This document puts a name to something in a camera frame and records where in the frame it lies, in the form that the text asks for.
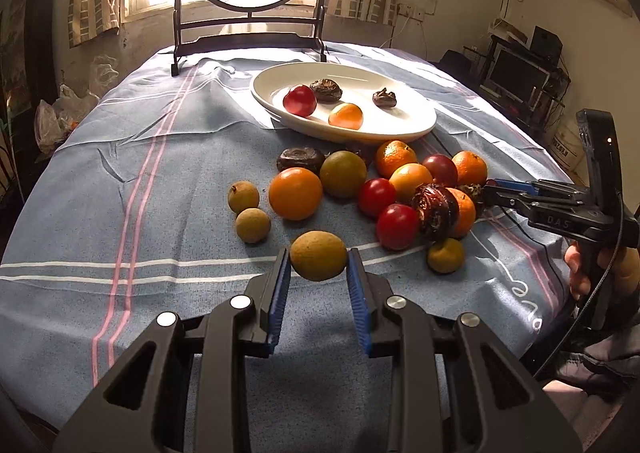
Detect black equipment rack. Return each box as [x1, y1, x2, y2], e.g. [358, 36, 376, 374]
[465, 34, 572, 136]

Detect wrinkled dark dried fruit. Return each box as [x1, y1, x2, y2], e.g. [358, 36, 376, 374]
[309, 78, 344, 104]

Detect large wrinkled dark fruit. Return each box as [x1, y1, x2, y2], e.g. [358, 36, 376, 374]
[411, 183, 460, 242]

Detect blue striped tablecloth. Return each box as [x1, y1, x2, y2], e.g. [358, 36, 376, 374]
[0, 40, 576, 434]

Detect spiky dark brown fruit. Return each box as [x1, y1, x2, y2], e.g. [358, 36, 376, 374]
[457, 183, 487, 218]

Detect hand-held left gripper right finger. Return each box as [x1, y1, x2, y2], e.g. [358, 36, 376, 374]
[346, 248, 583, 453]

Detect white bucket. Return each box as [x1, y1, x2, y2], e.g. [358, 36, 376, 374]
[549, 120, 590, 172]

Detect person's right hand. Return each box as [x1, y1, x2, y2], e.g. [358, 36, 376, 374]
[564, 240, 640, 304]

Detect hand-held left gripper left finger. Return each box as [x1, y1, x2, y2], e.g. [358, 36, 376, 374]
[52, 248, 292, 453]

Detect large orange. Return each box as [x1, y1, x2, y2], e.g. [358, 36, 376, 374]
[268, 167, 324, 222]

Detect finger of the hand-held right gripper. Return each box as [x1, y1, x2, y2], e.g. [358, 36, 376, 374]
[481, 185, 533, 216]
[486, 179, 542, 198]

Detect flat dark brown fruit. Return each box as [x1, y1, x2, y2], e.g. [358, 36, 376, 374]
[276, 147, 327, 174]

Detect clear plastic bags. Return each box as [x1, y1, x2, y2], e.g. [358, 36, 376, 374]
[34, 54, 120, 154]

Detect large green-brown fruit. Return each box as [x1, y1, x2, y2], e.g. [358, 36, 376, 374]
[320, 151, 368, 198]

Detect computer monitor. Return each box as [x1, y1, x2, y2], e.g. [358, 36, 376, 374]
[486, 49, 552, 102]

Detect white oval plate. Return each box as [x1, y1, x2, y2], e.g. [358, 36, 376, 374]
[251, 64, 437, 144]

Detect round painted screen stand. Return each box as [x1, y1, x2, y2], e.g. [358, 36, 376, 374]
[170, 0, 332, 78]

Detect small tan round fruit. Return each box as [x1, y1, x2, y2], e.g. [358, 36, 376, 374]
[235, 208, 272, 245]
[227, 181, 261, 214]

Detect oval green-brown fruit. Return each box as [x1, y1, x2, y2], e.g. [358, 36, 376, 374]
[289, 230, 348, 282]

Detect shiny red fruit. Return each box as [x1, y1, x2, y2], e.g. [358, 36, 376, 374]
[376, 203, 420, 251]
[283, 85, 318, 117]
[357, 178, 397, 218]

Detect dark red fruit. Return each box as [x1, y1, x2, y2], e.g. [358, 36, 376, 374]
[421, 154, 459, 188]

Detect glossy orange fruit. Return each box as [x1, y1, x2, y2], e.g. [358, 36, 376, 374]
[328, 103, 364, 130]

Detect small green-brown fruit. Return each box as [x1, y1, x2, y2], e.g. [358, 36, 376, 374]
[426, 237, 466, 275]

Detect black braided cable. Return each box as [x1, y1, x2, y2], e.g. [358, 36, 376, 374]
[532, 190, 628, 380]

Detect person's dark clothing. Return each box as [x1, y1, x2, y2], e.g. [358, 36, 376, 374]
[552, 325, 640, 401]

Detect black speaker box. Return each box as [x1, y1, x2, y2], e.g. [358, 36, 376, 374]
[529, 26, 564, 68]

